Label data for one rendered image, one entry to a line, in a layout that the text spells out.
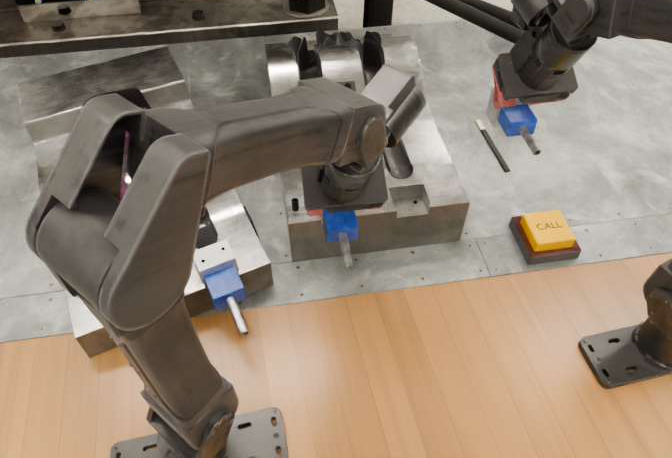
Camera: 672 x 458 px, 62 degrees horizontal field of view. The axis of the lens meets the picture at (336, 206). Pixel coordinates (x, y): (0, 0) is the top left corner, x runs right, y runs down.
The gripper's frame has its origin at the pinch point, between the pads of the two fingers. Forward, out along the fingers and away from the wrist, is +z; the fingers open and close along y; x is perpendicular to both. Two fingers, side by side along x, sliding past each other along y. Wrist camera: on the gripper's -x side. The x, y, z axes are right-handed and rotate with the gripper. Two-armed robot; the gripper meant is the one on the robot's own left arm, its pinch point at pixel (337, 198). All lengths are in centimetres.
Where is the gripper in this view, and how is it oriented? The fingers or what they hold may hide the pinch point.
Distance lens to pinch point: 76.8
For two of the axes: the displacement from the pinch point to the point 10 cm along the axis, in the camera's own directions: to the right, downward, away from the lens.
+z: -0.9, 2.4, 9.7
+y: -9.9, 1.0, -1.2
